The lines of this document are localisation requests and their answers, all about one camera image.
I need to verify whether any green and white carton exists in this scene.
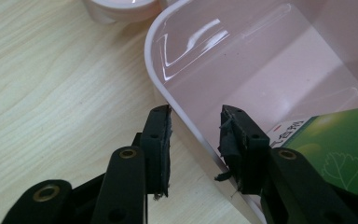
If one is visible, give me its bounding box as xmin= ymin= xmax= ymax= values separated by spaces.
xmin=265 ymin=105 xmax=358 ymax=195

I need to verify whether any pink plastic storage box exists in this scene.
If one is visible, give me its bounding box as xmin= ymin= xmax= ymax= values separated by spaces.
xmin=144 ymin=0 xmax=358 ymax=224

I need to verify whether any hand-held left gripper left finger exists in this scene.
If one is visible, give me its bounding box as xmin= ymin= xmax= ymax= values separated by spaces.
xmin=132 ymin=105 xmax=172 ymax=199

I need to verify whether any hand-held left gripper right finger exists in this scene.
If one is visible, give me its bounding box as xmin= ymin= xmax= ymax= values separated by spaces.
xmin=214 ymin=105 xmax=271 ymax=195

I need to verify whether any pink plastic box lid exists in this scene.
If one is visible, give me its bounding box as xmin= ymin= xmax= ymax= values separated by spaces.
xmin=82 ymin=0 xmax=181 ymax=25

